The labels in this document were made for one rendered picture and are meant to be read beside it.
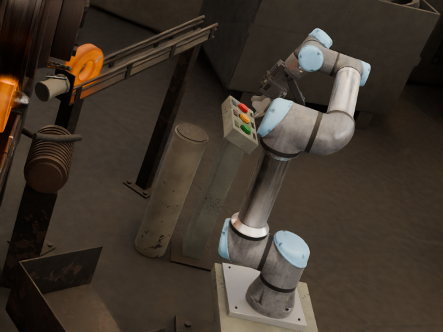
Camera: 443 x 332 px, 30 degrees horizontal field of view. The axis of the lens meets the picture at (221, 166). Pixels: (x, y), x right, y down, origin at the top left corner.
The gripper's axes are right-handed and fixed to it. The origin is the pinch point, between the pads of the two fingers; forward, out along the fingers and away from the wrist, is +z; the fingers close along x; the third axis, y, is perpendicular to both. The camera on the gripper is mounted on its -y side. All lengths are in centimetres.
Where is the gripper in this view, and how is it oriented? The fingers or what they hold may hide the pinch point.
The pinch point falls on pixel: (258, 116)
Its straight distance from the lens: 276.6
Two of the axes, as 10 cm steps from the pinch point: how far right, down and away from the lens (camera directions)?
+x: 0.4, 5.3, -8.4
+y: -7.8, -5.1, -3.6
